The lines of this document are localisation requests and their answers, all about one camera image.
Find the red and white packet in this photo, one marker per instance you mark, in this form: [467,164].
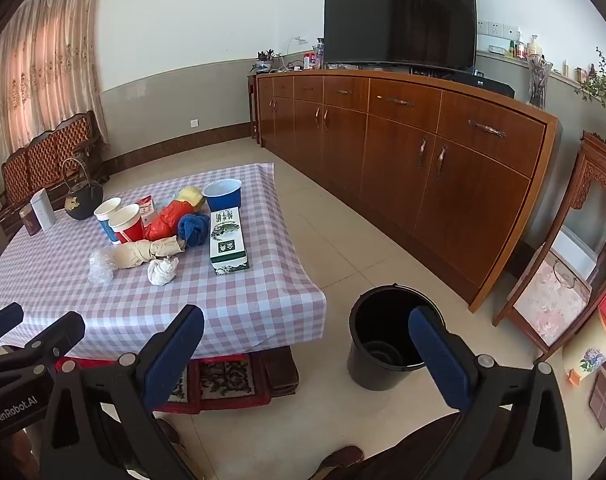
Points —
[145,207]

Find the yellow cloth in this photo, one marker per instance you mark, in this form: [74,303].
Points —
[190,195]

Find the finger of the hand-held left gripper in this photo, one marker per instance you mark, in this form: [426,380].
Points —
[58,335]
[3,321]

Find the long wooden cabinet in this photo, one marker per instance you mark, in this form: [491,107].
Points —
[383,150]

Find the white tea tin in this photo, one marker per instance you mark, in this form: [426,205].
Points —
[45,212]

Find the clear plastic bag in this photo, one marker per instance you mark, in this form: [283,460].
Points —
[99,267]

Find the black plastic bucket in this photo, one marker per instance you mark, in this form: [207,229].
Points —
[370,320]

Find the red patterned rug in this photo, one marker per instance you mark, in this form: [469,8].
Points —
[223,375]

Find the green leafy branch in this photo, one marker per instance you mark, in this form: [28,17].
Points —
[603,85]

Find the red paper cup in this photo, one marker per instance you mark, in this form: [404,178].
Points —
[130,232]

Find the red cloth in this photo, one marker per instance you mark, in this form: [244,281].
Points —
[165,220]

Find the embroidered beige curtain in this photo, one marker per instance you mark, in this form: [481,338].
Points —
[48,60]

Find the brown shoe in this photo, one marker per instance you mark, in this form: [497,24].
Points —
[168,430]
[340,460]

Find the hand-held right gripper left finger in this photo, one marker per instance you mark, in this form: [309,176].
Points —
[170,355]

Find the pink checkered tablecloth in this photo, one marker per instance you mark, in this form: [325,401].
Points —
[58,270]

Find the green and white carton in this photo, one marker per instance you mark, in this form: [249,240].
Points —
[225,240]

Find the carved wooden sofa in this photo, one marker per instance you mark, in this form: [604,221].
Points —
[48,145]

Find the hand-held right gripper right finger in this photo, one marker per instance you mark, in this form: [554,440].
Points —
[438,365]

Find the white socket panel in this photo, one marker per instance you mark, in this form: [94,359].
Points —
[489,27]

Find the floral paper bag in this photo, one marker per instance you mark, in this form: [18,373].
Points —
[590,360]

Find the blue and white paper cup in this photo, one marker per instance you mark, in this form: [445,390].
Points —
[106,211]

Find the black flat television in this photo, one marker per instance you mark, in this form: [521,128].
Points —
[398,15]

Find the carved wooden stand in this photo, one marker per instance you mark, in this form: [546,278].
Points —
[588,170]

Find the maroon tea tin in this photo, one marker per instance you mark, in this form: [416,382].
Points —
[29,222]

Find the white pump bottle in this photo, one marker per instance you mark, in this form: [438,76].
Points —
[534,46]

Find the small wooden side table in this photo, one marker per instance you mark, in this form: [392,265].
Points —
[253,105]

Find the white crumpled tissue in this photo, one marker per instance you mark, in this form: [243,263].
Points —
[162,271]

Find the beige knotted cloth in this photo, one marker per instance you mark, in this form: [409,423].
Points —
[133,255]

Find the black cast iron teapot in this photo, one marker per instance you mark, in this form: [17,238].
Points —
[83,202]

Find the small potted plant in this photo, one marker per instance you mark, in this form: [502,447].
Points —
[264,60]

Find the person's dark trousers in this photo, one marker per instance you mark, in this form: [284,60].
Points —
[418,452]

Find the white charger plug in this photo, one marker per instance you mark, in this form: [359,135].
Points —
[299,39]

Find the clear glass jar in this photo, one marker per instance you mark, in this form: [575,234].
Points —
[319,55]

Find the dark wooden footstool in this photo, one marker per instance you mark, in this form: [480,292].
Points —
[280,370]

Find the dark blue cloth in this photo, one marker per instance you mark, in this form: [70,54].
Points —
[193,230]

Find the tall glass vase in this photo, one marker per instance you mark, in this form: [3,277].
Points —
[539,85]

